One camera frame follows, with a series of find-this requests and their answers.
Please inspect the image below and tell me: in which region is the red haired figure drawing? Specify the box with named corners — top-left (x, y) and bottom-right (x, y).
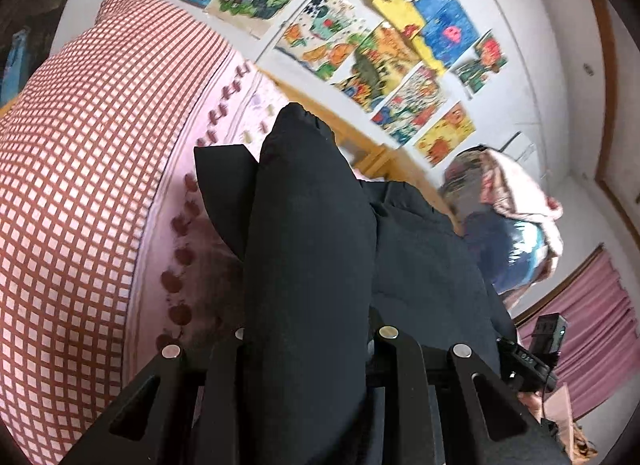
top-left (452, 30), bottom-right (508, 99)

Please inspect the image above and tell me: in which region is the pink window curtain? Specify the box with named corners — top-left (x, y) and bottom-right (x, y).
top-left (515, 246), bottom-right (639, 419)

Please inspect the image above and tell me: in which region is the yellow bear drawing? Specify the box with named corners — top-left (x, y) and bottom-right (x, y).
top-left (414, 103), bottom-right (475, 167)

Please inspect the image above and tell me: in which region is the wooden bed frame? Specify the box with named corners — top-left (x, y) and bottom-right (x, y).
top-left (258, 67), bottom-right (463, 237)

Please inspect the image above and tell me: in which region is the red checked pillow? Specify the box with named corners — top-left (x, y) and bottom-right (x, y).
top-left (1, 0), bottom-right (232, 464)

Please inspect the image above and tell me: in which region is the dark framed mirror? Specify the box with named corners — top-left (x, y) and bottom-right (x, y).
top-left (1, 0), bottom-right (67, 105)

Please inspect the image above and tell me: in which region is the person's right hand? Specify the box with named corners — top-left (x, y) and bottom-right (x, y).
top-left (518, 391), bottom-right (544, 423)

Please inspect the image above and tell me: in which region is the colourful doodle drawing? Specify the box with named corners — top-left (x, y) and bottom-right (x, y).
top-left (372, 66), bottom-right (447, 145)

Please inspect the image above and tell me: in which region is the black puffer jacket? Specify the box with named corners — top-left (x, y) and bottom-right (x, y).
top-left (194, 103), bottom-right (516, 464)

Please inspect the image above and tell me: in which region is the white air conditioner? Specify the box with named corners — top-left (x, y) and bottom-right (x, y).
top-left (500, 131), bottom-right (537, 164)

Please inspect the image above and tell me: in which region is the pink floral blanket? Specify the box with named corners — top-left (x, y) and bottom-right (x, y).
top-left (439, 146), bottom-right (565, 296)

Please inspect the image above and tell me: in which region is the blue sea jellyfish drawing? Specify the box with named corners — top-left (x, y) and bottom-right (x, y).
top-left (372, 0), bottom-right (480, 74)

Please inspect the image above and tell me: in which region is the green turtle drawing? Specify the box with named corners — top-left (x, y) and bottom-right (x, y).
top-left (332, 22), bottom-right (421, 113)

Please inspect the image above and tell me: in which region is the cartoon animals drawing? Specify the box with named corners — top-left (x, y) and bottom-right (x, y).
top-left (276, 0), bottom-right (382, 81)

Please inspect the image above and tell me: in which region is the plastic bag of clothes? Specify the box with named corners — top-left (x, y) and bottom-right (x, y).
top-left (441, 152), bottom-right (551, 296)

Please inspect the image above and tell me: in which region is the pink fruit print quilt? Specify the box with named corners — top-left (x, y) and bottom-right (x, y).
top-left (122, 51), bottom-right (292, 381)

